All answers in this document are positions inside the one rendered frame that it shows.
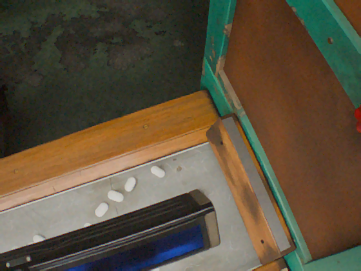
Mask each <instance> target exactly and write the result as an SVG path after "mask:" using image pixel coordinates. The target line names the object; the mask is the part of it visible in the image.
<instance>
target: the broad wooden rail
mask: <svg viewBox="0 0 361 271"><path fill-rule="evenodd" d="M219 117H220V114H219V111H218V110H217V107H216V106H215V103H214V102H213V99H212V97H211V96H210V93H209V92H208V90H202V91H200V92H194V93H192V94H188V95H185V96H182V97H178V98H176V99H172V100H170V101H167V102H164V103H160V104H157V105H154V106H151V107H148V108H145V109H142V110H139V111H136V112H133V113H130V114H127V115H123V116H120V117H117V118H115V119H112V120H109V121H106V122H103V123H100V124H98V125H94V126H91V127H89V128H86V129H83V130H80V131H78V132H74V133H72V134H69V135H66V136H64V137H60V138H59V139H55V140H53V141H48V142H46V143H43V144H41V145H38V146H35V147H33V148H29V149H26V150H24V151H22V152H19V153H16V154H12V155H10V156H8V157H4V158H2V159H0V212H4V211H7V210H9V209H12V208H16V207H18V206H21V205H24V204H28V203H30V202H31V203H32V202H33V201H36V200H40V199H42V198H46V197H48V196H52V195H55V194H58V193H61V192H64V191H66V190H71V189H73V188H75V187H77V186H82V185H85V184H87V183H90V182H94V181H97V180H100V179H102V178H104V177H108V176H109V177H110V176H112V175H115V174H118V173H120V172H123V171H125V170H129V169H131V168H134V167H138V166H142V165H145V164H146V163H150V162H152V161H156V160H158V159H161V158H163V157H167V156H170V155H173V154H176V153H178V152H181V151H184V150H187V149H190V148H193V147H195V146H199V145H202V144H204V143H207V142H209V141H208V139H207V137H206V132H207V130H208V129H209V128H210V127H211V126H212V125H213V124H214V123H215V122H216V120H217V119H218V118H219Z"/></svg>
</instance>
